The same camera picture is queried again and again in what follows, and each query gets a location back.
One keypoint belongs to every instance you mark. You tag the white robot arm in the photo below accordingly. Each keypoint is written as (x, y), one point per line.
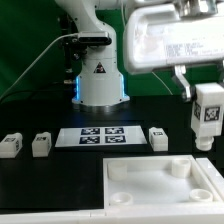
(100, 84)

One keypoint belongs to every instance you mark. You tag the black camera on stand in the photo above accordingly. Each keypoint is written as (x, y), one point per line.
(94, 38)

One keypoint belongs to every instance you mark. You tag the white obstacle fixture right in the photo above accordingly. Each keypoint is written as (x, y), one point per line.
(212, 174)

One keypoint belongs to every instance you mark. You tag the white front edge strip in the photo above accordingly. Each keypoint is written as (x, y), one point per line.
(193, 213)

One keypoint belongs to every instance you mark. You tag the white square tabletop part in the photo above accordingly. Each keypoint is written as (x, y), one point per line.
(157, 180)

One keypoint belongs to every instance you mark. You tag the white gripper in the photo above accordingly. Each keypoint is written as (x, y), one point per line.
(156, 37)

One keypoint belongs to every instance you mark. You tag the white tag sheet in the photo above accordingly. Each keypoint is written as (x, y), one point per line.
(99, 136)

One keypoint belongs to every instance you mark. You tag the black camera stand pole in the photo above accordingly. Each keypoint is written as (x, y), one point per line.
(72, 51)

